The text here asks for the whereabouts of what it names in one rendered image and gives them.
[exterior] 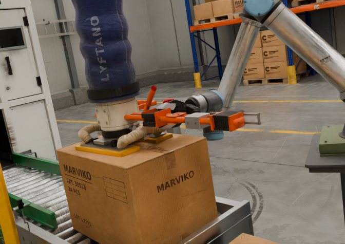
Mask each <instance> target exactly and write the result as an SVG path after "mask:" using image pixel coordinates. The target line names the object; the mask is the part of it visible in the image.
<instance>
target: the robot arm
mask: <svg viewBox="0 0 345 244"><path fill-rule="evenodd" d="M243 3H244V7H243V10H242V13H241V16H240V17H241V19H242V23H241V26H240V29H239V32H238V35H237V37H236V40H235V43H234V46H233V49H232V51H231V54H230V57H229V59H228V63H227V66H226V68H225V71H224V74H223V77H222V79H221V82H220V85H219V88H218V91H216V90H210V91H207V92H204V93H200V94H197V93H196V94H195V96H191V97H188V98H187V100H186V101H185V103H184V102H181V101H178V100H171V101H170V102H168V103H163V104H161V105H157V106H158V107H157V108H156V109H167V108H170V110H171V114H173V113H176V112H186V114H193V110H198V111H201V112H202V113H210V112H221V111H226V110H230V108H231V105H232V102H233V100H234V97H235V94H236V92H237V89H238V86H239V84H240V81H241V78H242V76H243V73H244V70H245V67H246V65H247V62H248V59H249V57H250V54H251V52H252V49H253V46H254V43H255V41H256V38H257V35H258V33H259V30H260V27H262V26H265V27H266V28H268V29H269V30H270V31H271V32H272V33H273V34H274V35H276V36H277V37H278V38H279V39H280V40H282V41H283V42H284V43H285V44H286V45H287V46H288V47H290V48H291V49H292V50H293V51H294V52H295V53H296V54H297V55H299V56H300V57H301V58H302V59H303V60H304V61H305V62H307V63H308V64H309V65H310V66H311V67H312V68H313V69H314V70H316V71H317V72H318V73H319V74H320V75H321V76H322V77H323V78H325V79H326V80H327V81H328V82H329V83H330V84H331V85H333V86H334V87H335V88H336V89H337V90H338V91H339V92H340V99H341V100H342V101H343V102H344V104H345V58H344V57H343V56H342V55H341V54H340V53H339V52H337V51H336V50H335V49H334V48H333V47H332V46H331V45H330V44H328V43H327V42H326V41H325V40H324V39H323V38H322V37H320V36H319V35H318V34H317V33H316V32H315V31H314V30H313V29H311V28H310V27H309V26H308V25H307V24H306V23H305V22H303V21H302V20H301V19H300V18H299V17H298V16H297V15H295V14H294V13H293V12H292V11H291V10H290V9H289V8H288V7H286V6H285V5H284V4H283V2H282V1H281V0H244V1H243ZM181 124H182V123H179V124H166V125H163V126H161V127H159V129H169V128H174V127H178V126H180V125H181ZM223 135H224V133H223V131H222V130H211V126H208V127H205V128H203V137H206V138H207V140H208V141H213V140H220V139H222V138H223Z"/></svg>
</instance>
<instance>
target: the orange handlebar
mask: <svg viewBox="0 0 345 244"><path fill-rule="evenodd" d="M137 102H138V108H139V110H141V109H144V106H145V103H146V100H137ZM156 104H157V101H156V100H153V101H152V103H151V106H154V105H156ZM132 114H137V115H125V116H124V119H125V120H137V121H142V116H141V112H133V113H132ZM188 115H189V114H186V112H176V113H173V114H166V116H159V121H160V122H167V124H179V123H185V119H184V117H185V116H188ZM210 116H211V115H208V116H207V118H200V120H199V123H200V124H209V125H210V119H209V117H210ZM244 122H245V118H244V117H240V118H237V119H235V120H234V121H233V124H234V125H235V126H237V125H241V124H243V123H244Z"/></svg>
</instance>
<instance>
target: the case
mask: <svg viewBox="0 0 345 244"><path fill-rule="evenodd" d="M172 136H173V137H172V138H169V139H167V140H164V141H162V142H159V143H149V142H140V141H134V142H132V144H129V145H134V146H139V147H140V150H139V151H137V152H134V153H132V154H129V155H126V156H124V157H115V156H109V155H102V154H96V153H90V152H84V151H77V150H76V149H75V146H77V145H80V144H83V143H84V141H83V142H79V143H76V144H73V145H70V146H67V147H63V148H60V149H57V150H56V153H57V158H58V161H59V165H60V170H61V175H62V180H63V184H64V189H65V193H66V198H67V203H68V207H69V212H70V217H71V221H72V226H73V228H74V229H75V230H77V231H79V232H80V233H82V234H84V235H86V236H87V237H89V238H91V239H93V240H94V241H96V242H98V243H100V244H177V243H179V242H180V241H182V240H183V239H185V238H186V237H188V236H189V235H191V234H192V233H194V232H195V231H197V230H199V229H200V228H202V227H203V226H205V225H206V224H208V223H210V222H211V221H213V220H214V219H216V218H217V217H218V213H217V206H216V199H215V192H214V185H213V178H212V171H211V166H210V159H209V153H208V146H207V138H206V137H197V136H189V135H180V134H172Z"/></svg>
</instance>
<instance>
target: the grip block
mask: <svg viewBox="0 0 345 244"><path fill-rule="evenodd" d="M166 114H171V110H170V108H167V109H158V110H157V109H156V108H153V109H150V110H146V111H143V112H141V116H142V120H143V126H144V127H145V126H148V127H155V126H156V127H161V126H163V125H166V124H167V122H160V121H159V116H166Z"/></svg>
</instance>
